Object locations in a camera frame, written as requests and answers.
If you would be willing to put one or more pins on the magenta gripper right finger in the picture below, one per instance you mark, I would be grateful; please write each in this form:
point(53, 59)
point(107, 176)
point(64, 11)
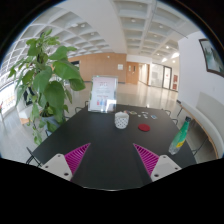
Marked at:
point(156, 166)

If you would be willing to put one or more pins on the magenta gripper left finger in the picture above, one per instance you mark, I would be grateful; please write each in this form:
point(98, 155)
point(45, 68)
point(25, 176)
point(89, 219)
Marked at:
point(65, 166)

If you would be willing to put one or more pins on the red round coaster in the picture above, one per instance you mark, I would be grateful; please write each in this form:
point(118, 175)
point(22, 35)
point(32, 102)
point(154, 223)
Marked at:
point(144, 127)

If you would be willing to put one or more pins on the green plastic bottle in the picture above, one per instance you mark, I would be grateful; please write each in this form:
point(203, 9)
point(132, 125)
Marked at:
point(180, 137)

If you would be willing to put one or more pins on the small cards on table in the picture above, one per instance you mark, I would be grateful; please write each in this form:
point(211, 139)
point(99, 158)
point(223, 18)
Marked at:
point(142, 114)

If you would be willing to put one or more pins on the white patterned cup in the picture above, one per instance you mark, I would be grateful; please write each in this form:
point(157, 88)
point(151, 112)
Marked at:
point(121, 120)

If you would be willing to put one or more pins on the framed sign stand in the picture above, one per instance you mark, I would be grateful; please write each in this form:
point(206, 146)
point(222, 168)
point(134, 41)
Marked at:
point(103, 95)

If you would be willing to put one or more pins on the white long bench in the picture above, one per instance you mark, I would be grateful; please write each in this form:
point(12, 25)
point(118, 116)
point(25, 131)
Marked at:
point(209, 114)

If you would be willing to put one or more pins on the green potted plant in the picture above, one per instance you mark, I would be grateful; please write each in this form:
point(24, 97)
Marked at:
point(43, 72)

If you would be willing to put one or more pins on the framed wall picture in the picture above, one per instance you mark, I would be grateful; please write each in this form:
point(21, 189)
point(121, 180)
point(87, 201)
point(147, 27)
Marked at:
point(213, 61)

